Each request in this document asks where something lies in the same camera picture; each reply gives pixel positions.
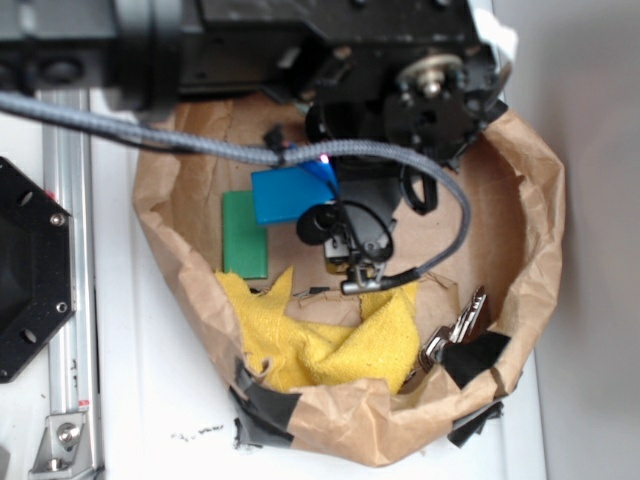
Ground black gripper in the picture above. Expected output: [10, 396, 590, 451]
[296, 156, 436, 295]

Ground dark blue block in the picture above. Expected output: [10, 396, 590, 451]
[251, 160, 337, 226]

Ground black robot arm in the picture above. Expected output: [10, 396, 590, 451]
[1, 1, 518, 294]

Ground green block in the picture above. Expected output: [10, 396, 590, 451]
[222, 191, 268, 279]

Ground brown paper bag bin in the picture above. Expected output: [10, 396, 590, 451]
[133, 112, 565, 467]

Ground yellow cloth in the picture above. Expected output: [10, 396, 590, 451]
[216, 269, 420, 394]

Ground silver keys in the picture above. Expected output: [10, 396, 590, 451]
[403, 286, 491, 388]

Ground white tray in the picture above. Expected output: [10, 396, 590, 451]
[91, 139, 546, 479]

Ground aluminium rail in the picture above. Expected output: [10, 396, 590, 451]
[29, 125, 105, 479]

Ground black octagonal mount plate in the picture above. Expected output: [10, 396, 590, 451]
[1, 157, 74, 384]

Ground silver corner bracket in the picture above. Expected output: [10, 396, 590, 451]
[28, 412, 97, 479]

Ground grey braided cable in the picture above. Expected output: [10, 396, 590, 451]
[0, 91, 473, 296]

